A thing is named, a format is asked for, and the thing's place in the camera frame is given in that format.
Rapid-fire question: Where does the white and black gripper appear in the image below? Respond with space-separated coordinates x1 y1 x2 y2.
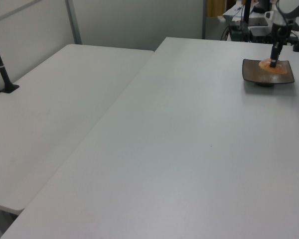
264 4 294 69

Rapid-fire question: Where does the orange bread bun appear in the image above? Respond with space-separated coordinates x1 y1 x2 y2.
258 57 288 76

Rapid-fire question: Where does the brown square ceramic plate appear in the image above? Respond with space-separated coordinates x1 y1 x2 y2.
242 58 296 88

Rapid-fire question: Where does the large grey metal box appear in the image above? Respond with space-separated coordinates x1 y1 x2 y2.
249 26 274 43

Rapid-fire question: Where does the small grey metal box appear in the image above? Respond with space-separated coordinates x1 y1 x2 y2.
248 17 269 27

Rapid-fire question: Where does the black electronics box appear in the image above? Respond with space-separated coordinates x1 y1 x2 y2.
228 22 247 42

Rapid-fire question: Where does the black monitor base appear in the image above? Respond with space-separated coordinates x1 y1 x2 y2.
253 0 272 14

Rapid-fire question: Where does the black vertical pole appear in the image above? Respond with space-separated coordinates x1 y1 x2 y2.
244 0 252 42

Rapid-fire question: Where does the yellow curtain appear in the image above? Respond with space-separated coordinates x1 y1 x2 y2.
206 0 226 18

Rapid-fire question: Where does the grey partition edge post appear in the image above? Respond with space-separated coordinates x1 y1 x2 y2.
201 0 208 39

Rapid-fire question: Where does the grey partition frame post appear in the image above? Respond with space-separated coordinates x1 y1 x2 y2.
64 0 83 45

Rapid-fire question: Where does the black camera stand with base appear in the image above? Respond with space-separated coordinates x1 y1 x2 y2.
0 26 20 94

